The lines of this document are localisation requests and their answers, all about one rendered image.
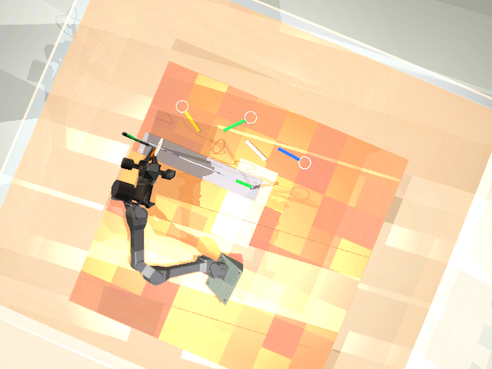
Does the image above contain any orange long handle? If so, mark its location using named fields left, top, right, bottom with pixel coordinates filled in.
left=149, top=138, right=164, bottom=161

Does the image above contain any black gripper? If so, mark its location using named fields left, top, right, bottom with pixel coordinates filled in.
left=121, top=147, right=176, bottom=189

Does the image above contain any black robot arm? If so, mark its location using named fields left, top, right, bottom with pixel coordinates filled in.
left=111, top=162, right=229, bottom=285

